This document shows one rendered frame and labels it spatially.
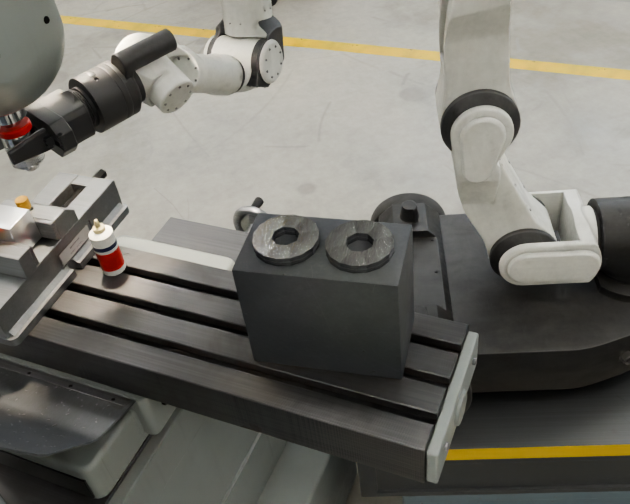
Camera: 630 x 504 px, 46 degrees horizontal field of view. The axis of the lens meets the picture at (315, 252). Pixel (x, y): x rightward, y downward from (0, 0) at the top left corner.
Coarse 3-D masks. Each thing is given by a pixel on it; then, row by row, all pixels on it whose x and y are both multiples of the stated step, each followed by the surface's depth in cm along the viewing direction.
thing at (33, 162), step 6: (30, 132) 103; (0, 138) 102; (18, 138) 101; (24, 138) 102; (6, 144) 102; (12, 144) 102; (6, 150) 103; (36, 156) 105; (42, 156) 106; (24, 162) 104; (30, 162) 104; (36, 162) 105; (18, 168) 105; (24, 168) 105; (30, 168) 105
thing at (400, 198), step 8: (384, 200) 191; (392, 200) 189; (400, 200) 188; (416, 200) 187; (424, 200) 188; (432, 200) 190; (376, 208) 193; (384, 208) 189; (440, 208) 190; (376, 216) 190
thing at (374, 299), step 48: (288, 240) 99; (336, 240) 96; (384, 240) 95; (240, 288) 98; (288, 288) 96; (336, 288) 94; (384, 288) 92; (288, 336) 103; (336, 336) 100; (384, 336) 98
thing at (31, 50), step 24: (0, 0) 84; (24, 0) 87; (48, 0) 91; (0, 24) 85; (24, 24) 88; (48, 24) 92; (0, 48) 85; (24, 48) 89; (48, 48) 93; (0, 72) 86; (24, 72) 90; (48, 72) 96; (0, 96) 89; (24, 96) 94
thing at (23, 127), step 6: (24, 120) 103; (0, 126) 102; (18, 126) 102; (24, 126) 102; (30, 126) 103; (0, 132) 101; (6, 132) 101; (12, 132) 101; (18, 132) 101; (24, 132) 102; (6, 138) 101; (12, 138) 101
